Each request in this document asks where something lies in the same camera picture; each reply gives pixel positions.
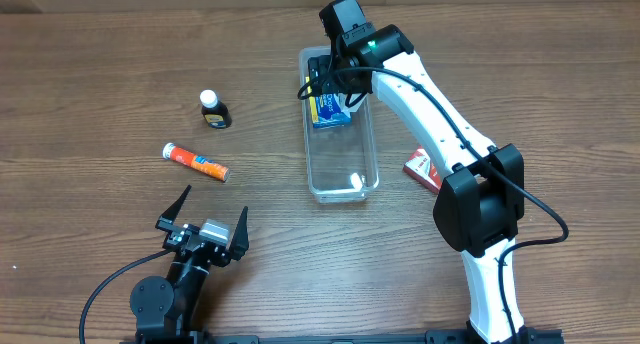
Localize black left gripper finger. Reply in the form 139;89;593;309
229;206;249;260
160;185;192;222

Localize white plaster box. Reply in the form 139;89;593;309
339;93;367;113

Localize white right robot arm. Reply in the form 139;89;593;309
319;0;524;343

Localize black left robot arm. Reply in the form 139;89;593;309
130;188;249;343

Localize clear plastic container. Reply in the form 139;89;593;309
299;46;379;204

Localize orange tablet tube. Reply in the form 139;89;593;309
162;143;230;182

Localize dark bottle white cap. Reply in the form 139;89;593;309
199;89;232;129

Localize red white small box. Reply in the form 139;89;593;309
403;147;441;194

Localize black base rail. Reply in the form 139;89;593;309
121;327;565;344

